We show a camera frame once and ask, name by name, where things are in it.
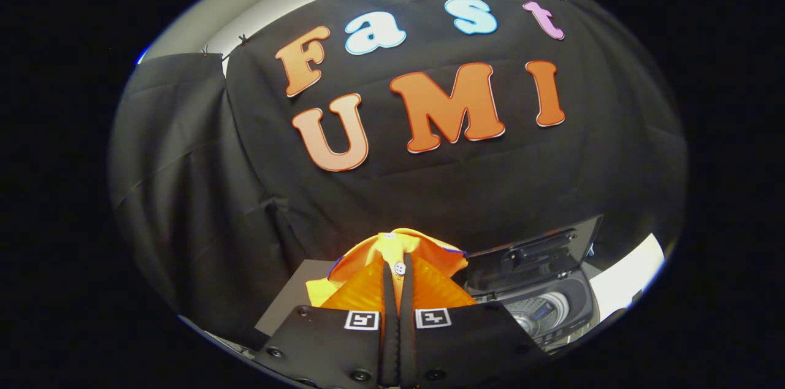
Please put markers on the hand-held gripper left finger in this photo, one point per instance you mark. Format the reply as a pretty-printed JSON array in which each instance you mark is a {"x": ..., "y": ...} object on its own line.
[{"x": 390, "y": 340}]

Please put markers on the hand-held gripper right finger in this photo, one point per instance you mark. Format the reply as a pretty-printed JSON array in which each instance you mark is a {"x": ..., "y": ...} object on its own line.
[{"x": 408, "y": 340}]

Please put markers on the orange yellow shirt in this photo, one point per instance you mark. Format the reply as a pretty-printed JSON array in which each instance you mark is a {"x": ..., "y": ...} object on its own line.
[{"x": 423, "y": 245}]

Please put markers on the dark transparent washing machine lid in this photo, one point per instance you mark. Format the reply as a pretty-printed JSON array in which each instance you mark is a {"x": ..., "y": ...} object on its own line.
[{"x": 533, "y": 254}]

